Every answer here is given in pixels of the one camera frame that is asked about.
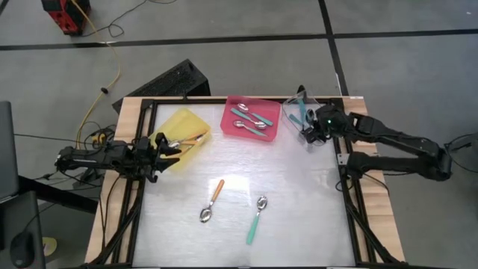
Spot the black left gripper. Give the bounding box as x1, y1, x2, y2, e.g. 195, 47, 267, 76
126, 132, 183, 184

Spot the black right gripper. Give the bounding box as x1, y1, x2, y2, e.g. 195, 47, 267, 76
302, 103, 354, 146

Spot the silver spoon orange handle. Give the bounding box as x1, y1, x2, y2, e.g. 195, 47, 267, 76
199, 179, 226, 224
178, 134, 206, 155
167, 138, 199, 149
182, 131, 208, 145

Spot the silver spoon teal handle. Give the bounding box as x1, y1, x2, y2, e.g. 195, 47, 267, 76
237, 102, 275, 128
245, 196, 270, 247
232, 119, 269, 137
229, 107, 267, 131

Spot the clear plastic bin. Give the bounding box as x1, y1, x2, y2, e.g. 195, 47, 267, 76
281, 89, 345, 152

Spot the yellow plastic bin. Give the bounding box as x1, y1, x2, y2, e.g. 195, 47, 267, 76
148, 108, 212, 173

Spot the pink plastic bin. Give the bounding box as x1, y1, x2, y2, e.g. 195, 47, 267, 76
220, 95, 282, 143

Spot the black metal beam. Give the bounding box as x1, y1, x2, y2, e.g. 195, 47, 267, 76
16, 175, 100, 214

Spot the yellow round disc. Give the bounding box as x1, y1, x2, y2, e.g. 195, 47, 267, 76
42, 236, 59, 258

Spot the black desk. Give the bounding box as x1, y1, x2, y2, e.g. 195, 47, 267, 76
0, 190, 48, 269

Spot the black computer mouse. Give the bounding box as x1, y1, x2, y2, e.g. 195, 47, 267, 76
9, 231, 38, 269

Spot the red black portable generator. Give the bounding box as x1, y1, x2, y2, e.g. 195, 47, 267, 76
40, 0, 92, 37

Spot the black metal table frame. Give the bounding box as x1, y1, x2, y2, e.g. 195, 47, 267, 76
85, 97, 406, 269

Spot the yellow extension cable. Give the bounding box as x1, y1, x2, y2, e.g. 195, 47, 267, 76
69, 0, 122, 150

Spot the thin black cable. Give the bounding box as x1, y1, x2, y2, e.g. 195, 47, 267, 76
80, 0, 179, 38

